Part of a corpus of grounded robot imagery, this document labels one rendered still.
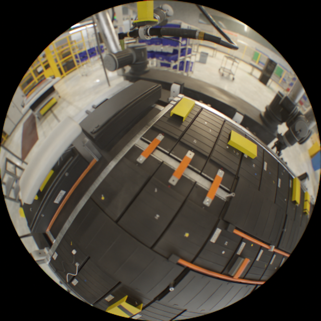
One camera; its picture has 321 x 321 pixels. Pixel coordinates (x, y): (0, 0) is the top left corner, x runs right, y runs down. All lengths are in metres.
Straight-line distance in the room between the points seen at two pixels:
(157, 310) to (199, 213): 0.46
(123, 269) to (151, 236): 0.16
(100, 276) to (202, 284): 0.36
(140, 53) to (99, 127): 1.02
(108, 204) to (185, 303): 0.49
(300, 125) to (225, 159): 0.60
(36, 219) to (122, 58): 1.23
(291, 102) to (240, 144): 0.62
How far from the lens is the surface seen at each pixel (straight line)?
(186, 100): 0.64
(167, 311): 0.59
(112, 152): 0.49
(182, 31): 0.55
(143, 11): 0.64
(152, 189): 0.38
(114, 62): 1.13
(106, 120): 0.45
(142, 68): 1.38
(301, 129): 0.88
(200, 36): 0.54
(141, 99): 0.53
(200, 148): 0.47
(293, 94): 1.00
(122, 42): 0.74
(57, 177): 0.45
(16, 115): 9.07
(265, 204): 0.59
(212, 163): 0.47
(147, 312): 0.60
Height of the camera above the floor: 1.38
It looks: 64 degrees down
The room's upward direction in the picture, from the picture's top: 1 degrees clockwise
